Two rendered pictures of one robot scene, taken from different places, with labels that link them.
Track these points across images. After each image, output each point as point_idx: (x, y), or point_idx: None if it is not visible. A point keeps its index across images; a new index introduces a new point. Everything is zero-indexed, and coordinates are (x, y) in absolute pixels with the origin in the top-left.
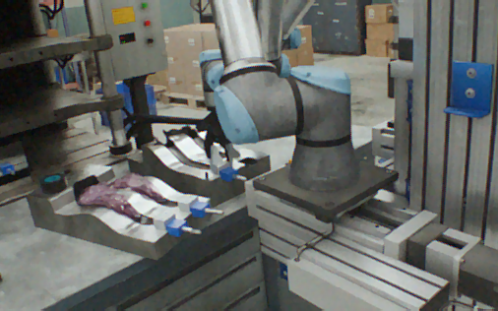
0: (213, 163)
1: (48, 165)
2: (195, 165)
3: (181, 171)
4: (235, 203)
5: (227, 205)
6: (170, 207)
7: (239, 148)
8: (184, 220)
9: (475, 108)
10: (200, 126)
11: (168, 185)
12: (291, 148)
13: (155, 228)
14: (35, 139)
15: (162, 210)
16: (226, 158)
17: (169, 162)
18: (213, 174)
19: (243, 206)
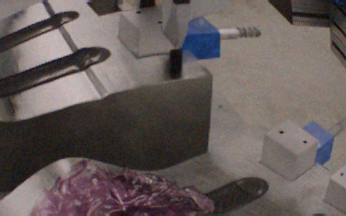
0: (190, 15)
1: None
2: (24, 85)
3: (49, 109)
4: (211, 129)
5: (211, 145)
6: (243, 201)
7: (11, 16)
8: None
9: None
10: None
11: None
12: None
13: None
14: None
15: (266, 208)
16: (143, 1)
17: None
18: (159, 57)
19: (244, 121)
